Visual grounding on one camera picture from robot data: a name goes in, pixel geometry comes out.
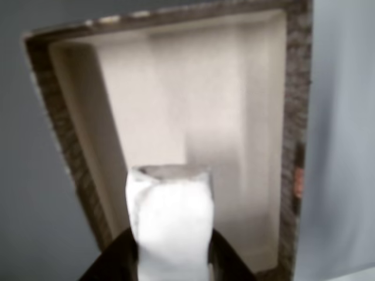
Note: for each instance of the dark grey table mat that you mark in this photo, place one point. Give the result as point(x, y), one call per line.
point(29, 175)

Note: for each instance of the white block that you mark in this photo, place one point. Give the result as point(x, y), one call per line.
point(173, 219)

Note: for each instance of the patterned cardboard box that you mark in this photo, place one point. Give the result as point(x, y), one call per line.
point(205, 87)

